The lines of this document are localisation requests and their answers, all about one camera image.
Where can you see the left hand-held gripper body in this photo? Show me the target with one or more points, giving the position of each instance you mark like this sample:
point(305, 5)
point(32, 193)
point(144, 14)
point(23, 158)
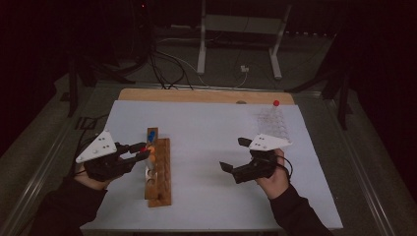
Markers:
point(105, 165)

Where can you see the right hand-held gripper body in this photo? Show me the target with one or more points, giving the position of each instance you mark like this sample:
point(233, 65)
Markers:
point(255, 170)

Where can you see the orange cap test tube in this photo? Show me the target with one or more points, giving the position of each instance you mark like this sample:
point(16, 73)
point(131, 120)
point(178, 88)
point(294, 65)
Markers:
point(152, 158)
point(151, 149)

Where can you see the blue cap test tube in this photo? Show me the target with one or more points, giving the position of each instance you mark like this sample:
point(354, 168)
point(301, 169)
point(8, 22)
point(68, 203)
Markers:
point(150, 139)
point(153, 133)

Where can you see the wooden test tube rack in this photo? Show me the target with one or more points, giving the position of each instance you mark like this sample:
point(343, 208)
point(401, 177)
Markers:
point(160, 177)

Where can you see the person's left hand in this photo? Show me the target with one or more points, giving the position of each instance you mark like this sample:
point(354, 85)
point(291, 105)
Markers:
point(88, 182)

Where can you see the person's right hand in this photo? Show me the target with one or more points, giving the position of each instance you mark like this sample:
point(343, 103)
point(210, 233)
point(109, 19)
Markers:
point(277, 185)

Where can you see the white table sheet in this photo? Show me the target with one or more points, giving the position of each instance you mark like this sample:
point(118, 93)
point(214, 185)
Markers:
point(203, 137)

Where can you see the white plug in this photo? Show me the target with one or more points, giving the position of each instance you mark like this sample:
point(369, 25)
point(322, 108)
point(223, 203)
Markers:
point(244, 69)

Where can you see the black stand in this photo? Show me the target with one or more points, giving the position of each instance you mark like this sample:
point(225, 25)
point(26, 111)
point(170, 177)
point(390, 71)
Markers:
point(72, 95)
point(343, 105)

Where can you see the white metal stand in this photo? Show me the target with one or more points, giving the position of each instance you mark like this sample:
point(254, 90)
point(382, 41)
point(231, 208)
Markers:
point(201, 49)

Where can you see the metal frame rail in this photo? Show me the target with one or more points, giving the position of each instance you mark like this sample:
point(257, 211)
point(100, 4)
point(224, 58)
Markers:
point(39, 180)
point(364, 177)

